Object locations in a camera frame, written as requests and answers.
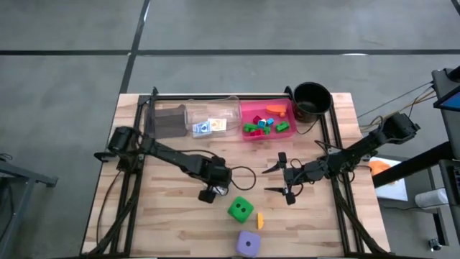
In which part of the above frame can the grey translucent plastic bin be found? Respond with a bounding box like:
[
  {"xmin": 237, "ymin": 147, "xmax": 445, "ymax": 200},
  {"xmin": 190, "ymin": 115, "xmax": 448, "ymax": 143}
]
[{"xmin": 153, "ymin": 104, "xmax": 188, "ymax": 140}]

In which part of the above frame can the blue card pack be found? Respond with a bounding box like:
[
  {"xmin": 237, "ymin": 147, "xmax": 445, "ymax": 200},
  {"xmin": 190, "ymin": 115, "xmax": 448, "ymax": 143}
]
[{"xmin": 192, "ymin": 121, "xmax": 213, "ymax": 138}]

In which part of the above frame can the thin brown cable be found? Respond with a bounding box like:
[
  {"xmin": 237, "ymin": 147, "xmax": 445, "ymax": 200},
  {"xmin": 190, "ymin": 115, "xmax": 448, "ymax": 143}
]
[{"xmin": 96, "ymin": 168, "xmax": 123, "ymax": 245}]

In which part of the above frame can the thin tan cable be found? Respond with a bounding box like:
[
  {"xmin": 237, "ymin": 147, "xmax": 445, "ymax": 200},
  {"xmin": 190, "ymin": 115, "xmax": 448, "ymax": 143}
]
[{"xmin": 359, "ymin": 88, "xmax": 438, "ymax": 132}]

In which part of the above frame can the long green toy brick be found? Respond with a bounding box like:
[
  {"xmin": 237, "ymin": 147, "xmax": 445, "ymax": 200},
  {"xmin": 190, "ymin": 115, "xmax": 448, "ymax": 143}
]
[{"xmin": 244, "ymin": 123, "xmax": 272, "ymax": 136}]

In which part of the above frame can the clear plastic bin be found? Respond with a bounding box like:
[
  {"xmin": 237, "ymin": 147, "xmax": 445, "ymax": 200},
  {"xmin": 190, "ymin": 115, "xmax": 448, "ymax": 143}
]
[{"xmin": 183, "ymin": 95, "xmax": 242, "ymax": 140}]

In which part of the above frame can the black beam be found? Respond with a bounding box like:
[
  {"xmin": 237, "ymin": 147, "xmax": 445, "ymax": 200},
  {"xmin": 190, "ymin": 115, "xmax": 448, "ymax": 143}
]
[{"xmin": 372, "ymin": 140, "xmax": 456, "ymax": 188}]

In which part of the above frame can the black aluminium table frame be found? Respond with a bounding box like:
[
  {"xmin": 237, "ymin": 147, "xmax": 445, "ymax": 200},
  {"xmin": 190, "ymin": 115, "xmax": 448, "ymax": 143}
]
[{"xmin": 84, "ymin": 86, "xmax": 389, "ymax": 257}]

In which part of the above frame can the dark grey equipment cart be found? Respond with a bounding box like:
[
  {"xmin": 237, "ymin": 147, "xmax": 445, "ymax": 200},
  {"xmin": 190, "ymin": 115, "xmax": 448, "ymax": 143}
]
[{"xmin": 431, "ymin": 66, "xmax": 460, "ymax": 253}]

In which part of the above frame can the orange carrot toy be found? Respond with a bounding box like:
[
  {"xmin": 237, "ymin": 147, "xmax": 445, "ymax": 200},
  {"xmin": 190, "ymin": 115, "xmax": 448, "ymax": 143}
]
[{"xmin": 265, "ymin": 104, "xmax": 288, "ymax": 115}]

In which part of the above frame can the blue lit screen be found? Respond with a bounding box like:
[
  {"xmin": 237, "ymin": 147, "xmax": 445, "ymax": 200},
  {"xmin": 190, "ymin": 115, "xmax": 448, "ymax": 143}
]
[{"xmin": 433, "ymin": 86, "xmax": 460, "ymax": 112}]

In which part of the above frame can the white paper sheet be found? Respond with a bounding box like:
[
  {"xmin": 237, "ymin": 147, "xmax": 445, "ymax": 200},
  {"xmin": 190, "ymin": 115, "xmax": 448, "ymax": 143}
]
[{"xmin": 368, "ymin": 156, "xmax": 410, "ymax": 202}]

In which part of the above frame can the white paper roll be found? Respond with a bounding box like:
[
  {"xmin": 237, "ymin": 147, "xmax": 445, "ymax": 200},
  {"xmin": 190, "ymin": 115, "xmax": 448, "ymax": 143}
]
[{"xmin": 415, "ymin": 188, "xmax": 450, "ymax": 209}]

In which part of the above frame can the orange object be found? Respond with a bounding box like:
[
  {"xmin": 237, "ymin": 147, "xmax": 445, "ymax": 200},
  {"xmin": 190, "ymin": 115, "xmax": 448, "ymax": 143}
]
[{"xmin": 369, "ymin": 160, "xmax": 392, "ymax": 177}]

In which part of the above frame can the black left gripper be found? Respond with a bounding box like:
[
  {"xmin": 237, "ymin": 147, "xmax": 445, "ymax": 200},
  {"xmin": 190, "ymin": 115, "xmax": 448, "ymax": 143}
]
[{"xmin": 198, "ymin": 156, "xmax": 233, "ymax": 204}]

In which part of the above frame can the pink plastic bin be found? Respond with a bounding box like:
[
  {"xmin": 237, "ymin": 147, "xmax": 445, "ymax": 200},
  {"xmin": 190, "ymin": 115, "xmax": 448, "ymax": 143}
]
[{"xmin": 239, "ymin": 99, "xmax": 298, "ymax": 142}]

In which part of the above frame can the green foam die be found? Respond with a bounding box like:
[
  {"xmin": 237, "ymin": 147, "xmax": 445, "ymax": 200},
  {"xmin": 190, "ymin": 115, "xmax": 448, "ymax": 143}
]
[{"xmin": 227, "ymin": 196, "xmax": 254, "ymax": 224}]

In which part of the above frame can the black bucket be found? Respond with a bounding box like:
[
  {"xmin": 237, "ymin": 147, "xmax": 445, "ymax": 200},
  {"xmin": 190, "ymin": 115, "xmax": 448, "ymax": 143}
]
[{"xmin": 293, "ymin": 81, "xmax": 333, "ymax": 136}]

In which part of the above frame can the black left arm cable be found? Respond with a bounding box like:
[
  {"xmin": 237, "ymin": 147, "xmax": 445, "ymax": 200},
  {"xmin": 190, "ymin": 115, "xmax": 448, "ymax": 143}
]
[{"xmin": 179, "ymin": 149, "xmax": 257, "ymax": 191}]

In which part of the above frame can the grey metal stand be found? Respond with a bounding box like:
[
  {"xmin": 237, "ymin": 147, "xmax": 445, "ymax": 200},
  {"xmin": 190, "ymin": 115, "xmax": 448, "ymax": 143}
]
[{"xmin": 0, "ymin": 153, "xmax": 58, "ymax": 253}]

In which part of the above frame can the purple foam die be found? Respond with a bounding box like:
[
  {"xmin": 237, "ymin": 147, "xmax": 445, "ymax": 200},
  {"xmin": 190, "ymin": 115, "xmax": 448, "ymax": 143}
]
[{"xmin": 235, "ymin": 230, "xmax": 262, "ymax": 258}]

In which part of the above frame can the thin black cable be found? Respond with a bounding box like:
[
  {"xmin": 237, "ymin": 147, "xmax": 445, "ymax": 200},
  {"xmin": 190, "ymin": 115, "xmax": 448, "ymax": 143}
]
[{"xmin": 357, "ymin": 81, "xmax": 436, "ymax": 119}]

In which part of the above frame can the orange-white card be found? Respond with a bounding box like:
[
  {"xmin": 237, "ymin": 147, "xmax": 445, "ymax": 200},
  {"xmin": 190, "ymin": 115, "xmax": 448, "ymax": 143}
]
[{"xmin": 208, "ymin": 117, "xmax": 228, "ymax": 132}]

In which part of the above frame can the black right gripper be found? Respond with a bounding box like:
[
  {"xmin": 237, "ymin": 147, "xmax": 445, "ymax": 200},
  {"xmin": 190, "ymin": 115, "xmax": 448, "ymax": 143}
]
[{"xmin": 261, "ymin": 151, "xmax": 324, "ymax": 206}]

